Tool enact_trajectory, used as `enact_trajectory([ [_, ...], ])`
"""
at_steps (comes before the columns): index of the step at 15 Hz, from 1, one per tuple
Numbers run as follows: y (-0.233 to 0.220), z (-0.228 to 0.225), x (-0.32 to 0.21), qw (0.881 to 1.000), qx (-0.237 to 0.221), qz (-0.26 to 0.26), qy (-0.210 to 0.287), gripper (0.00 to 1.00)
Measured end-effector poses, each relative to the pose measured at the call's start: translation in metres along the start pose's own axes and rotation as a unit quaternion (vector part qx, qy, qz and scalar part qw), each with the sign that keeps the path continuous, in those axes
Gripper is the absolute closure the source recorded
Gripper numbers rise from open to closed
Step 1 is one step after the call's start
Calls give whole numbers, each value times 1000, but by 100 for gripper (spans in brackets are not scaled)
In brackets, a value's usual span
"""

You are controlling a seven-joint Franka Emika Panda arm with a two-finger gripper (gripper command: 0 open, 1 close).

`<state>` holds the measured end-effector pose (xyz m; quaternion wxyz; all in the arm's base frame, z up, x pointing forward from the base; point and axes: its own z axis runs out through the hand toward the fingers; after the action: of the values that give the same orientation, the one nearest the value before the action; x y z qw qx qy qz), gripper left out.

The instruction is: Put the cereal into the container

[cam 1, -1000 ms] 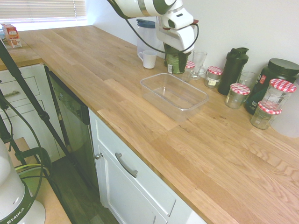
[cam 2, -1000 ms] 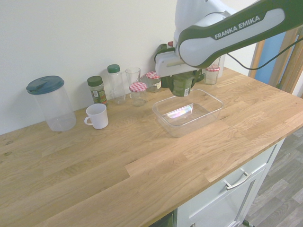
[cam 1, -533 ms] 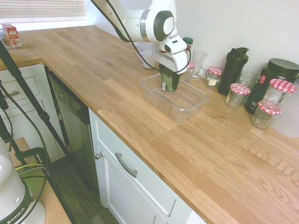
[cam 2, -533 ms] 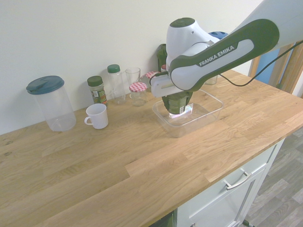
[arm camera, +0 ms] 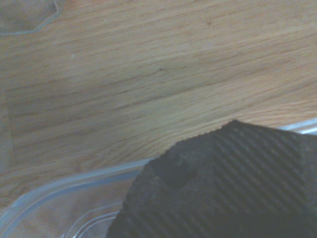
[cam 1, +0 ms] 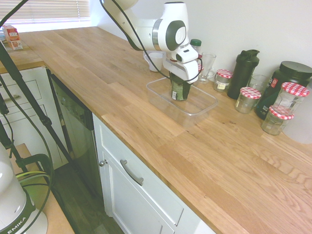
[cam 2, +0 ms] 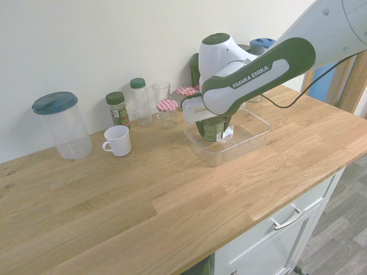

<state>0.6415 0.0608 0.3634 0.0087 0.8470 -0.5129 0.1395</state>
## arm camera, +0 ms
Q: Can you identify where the clear plastic container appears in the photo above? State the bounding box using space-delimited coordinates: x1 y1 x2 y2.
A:
0 118 317 238

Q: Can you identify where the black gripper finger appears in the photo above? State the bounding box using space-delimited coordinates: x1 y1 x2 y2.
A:
106 119 317 238

